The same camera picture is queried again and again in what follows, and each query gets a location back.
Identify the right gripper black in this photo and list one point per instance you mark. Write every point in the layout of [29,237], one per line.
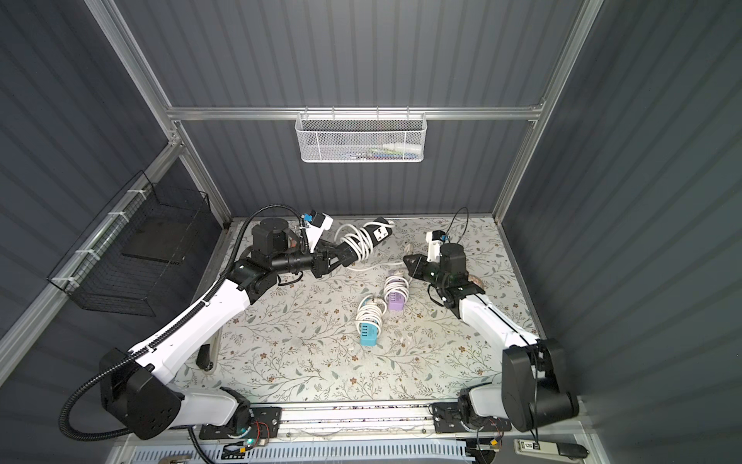
[428,271]

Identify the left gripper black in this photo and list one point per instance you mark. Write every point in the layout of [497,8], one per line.
[320,262]

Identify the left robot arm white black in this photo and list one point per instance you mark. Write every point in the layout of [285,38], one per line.
[135,385]

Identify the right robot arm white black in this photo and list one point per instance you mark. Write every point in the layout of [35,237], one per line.
[534,389]

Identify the floral tape roll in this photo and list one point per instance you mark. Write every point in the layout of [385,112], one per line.
[477,281]

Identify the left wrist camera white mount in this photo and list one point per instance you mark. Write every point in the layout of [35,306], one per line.
[316,224]

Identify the white wire mesh basket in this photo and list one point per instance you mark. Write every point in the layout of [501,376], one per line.
[376,137]

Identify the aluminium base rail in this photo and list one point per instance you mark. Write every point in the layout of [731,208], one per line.
[419,418]

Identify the black wire basket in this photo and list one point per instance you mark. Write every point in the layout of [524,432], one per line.
[151,257]

